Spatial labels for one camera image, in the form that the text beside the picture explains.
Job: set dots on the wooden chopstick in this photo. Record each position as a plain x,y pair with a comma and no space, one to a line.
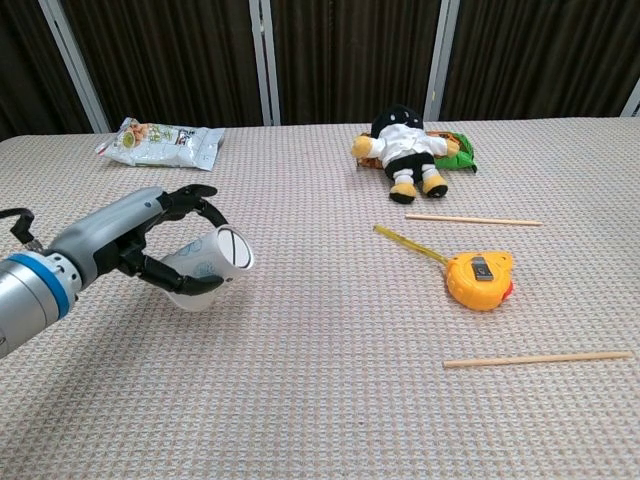
537,359
475,220

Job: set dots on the patterned tablecloth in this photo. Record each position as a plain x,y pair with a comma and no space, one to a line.
325,375

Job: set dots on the white snack bag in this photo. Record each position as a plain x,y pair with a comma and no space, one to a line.
165,146

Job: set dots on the yellow tape measure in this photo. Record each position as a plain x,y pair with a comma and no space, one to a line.
480,280

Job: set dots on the green and orange snack bag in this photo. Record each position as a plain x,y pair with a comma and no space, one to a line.
457,152

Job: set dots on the white paper cup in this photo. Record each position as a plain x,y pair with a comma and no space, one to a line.
220,255

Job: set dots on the black and white plush toy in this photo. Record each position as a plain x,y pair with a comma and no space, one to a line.
407,150

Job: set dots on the dark folding screen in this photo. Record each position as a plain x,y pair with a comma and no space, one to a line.
350,55

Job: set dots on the left grey and black robot hand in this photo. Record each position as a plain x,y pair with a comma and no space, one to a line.
107,230

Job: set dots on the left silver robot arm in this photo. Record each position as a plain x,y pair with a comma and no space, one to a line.
30,295

